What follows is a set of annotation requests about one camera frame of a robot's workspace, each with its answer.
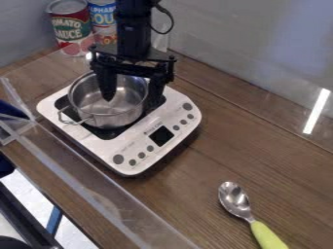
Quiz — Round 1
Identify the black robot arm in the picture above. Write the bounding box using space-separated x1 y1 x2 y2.
88 0 176 109

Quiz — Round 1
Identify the clear acrylic corner bracket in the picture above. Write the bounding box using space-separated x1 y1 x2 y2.
152 23 168 52

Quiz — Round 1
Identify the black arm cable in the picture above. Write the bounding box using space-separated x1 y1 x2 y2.
148 0 175 35

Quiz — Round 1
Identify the clear acrylic front barrier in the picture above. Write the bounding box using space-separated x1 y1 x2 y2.
0 77 200 249

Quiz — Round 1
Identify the spoon with green handle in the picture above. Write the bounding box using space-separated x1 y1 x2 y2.
218 181 288 249

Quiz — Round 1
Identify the tomato sauce can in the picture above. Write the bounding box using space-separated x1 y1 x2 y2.
45 0 93 56

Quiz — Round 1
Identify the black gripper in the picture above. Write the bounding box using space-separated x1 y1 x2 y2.
88 44 176 109

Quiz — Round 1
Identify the black metal table frame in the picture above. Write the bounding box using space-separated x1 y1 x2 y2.
0 183 64 249

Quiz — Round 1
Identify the alphabet soup can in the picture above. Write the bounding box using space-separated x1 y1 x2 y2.
87 0 117 45

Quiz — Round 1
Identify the silver pot with handles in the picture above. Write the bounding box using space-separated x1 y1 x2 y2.
57 72 148 129

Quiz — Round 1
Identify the white and black stove top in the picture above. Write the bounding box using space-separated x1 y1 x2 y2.
34 61 203 177

